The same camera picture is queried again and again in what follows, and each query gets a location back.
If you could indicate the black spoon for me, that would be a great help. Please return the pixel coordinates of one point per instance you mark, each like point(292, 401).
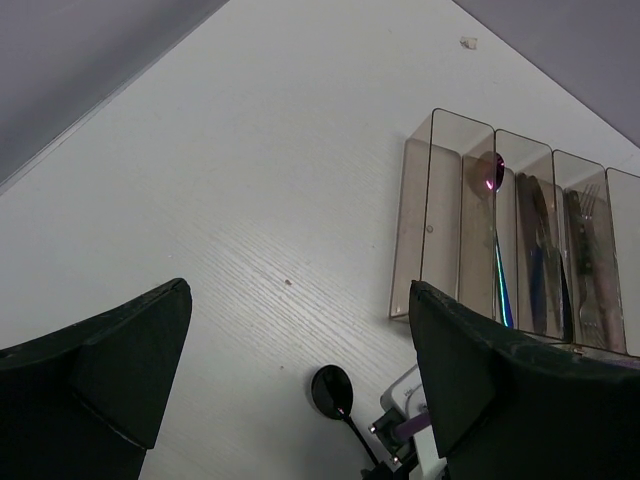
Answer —
point(333, 396)

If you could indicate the black knife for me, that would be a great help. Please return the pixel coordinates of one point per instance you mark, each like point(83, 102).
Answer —
point(534, 224)

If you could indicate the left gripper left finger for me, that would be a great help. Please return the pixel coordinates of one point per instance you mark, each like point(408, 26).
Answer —
point(87, 401)

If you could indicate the white tape scrap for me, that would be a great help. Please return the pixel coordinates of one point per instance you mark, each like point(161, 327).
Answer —
point(468, 43)

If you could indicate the fork with dark handle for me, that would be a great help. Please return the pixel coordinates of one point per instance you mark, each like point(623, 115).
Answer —
point(588, 310)

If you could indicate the gold spoon purple handle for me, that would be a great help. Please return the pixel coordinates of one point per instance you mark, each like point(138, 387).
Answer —
point(488, 176)

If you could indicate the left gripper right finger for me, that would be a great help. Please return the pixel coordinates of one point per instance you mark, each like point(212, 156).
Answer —
point(504, 405)

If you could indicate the iridescent blue knife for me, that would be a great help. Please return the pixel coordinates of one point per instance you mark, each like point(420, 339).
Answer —
point(537, 290)

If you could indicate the fork with pink handle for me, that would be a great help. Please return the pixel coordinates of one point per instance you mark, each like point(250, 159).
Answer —
point(605, 276)

